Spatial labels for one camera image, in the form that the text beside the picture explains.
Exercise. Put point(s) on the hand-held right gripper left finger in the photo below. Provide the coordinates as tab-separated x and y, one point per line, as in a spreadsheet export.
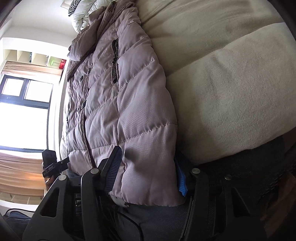
113	166

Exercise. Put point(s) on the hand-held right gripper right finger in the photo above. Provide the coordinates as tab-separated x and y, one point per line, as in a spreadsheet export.
183	185

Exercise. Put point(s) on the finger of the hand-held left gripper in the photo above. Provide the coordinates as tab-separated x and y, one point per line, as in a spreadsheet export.
63	164

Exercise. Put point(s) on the mauve puffer coat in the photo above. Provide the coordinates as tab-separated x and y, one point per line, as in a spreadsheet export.
129	104

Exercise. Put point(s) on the person's left hand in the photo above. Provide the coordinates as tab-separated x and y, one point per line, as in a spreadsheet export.
50	183

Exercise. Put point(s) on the beige curtain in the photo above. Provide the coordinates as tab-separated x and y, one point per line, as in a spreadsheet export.
20	169
30	68

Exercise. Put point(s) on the black framed window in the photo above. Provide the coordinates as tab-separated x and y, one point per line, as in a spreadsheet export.
25	99

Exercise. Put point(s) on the dark blue bag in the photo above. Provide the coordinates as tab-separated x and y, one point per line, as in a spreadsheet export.
16	223

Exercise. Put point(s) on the red box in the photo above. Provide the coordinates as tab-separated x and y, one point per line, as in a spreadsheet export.
63	64

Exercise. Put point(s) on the green plastic object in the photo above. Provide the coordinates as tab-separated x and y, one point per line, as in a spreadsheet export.
53	61

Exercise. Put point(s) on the bed with beige sheet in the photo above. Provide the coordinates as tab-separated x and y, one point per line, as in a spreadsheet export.
219	81

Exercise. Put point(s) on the white duvet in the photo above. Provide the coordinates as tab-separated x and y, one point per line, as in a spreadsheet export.
81	19

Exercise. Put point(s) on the zebra print pillow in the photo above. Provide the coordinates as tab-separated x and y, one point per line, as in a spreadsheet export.
73	7

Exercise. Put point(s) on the white wall shelf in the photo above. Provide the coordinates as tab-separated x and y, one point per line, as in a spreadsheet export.
23	56

